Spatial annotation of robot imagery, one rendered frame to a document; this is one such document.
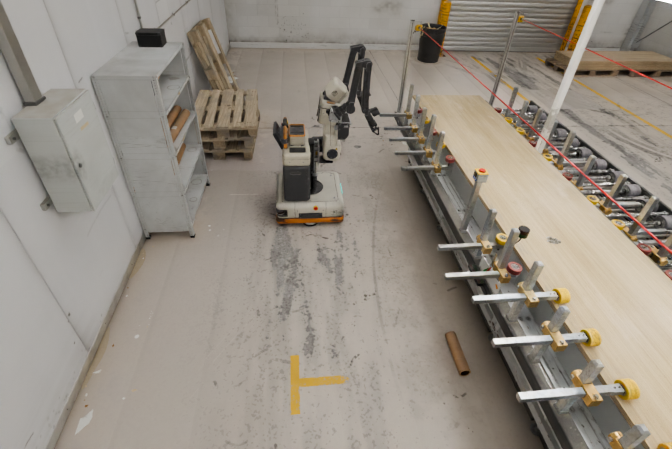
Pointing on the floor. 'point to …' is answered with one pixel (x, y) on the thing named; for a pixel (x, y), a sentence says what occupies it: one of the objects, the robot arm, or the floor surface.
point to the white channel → (594, 6)
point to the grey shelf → (147, 199)
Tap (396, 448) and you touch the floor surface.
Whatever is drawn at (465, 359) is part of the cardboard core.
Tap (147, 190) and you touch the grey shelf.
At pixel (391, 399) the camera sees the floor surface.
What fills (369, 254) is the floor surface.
